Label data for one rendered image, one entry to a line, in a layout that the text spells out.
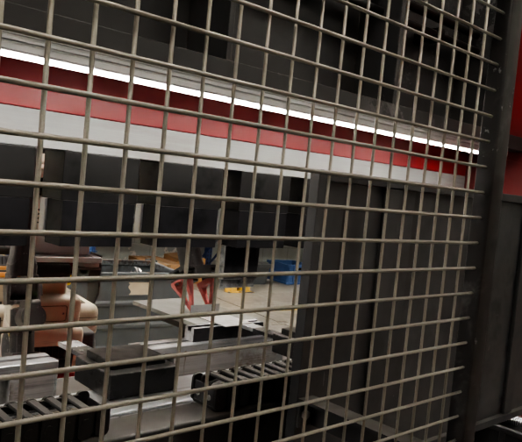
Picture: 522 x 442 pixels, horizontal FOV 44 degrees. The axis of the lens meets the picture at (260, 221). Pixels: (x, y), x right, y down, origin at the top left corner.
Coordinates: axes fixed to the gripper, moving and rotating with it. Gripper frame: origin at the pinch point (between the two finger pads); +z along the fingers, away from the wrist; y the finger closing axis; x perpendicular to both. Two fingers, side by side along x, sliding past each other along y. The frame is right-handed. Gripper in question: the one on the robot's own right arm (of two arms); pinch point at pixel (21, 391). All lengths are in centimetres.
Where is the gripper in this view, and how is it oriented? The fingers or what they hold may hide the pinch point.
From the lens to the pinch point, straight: 169.4
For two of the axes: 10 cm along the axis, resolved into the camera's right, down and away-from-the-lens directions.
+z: 0.5, 9.8, -1.7
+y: 5.5, -1.7, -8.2
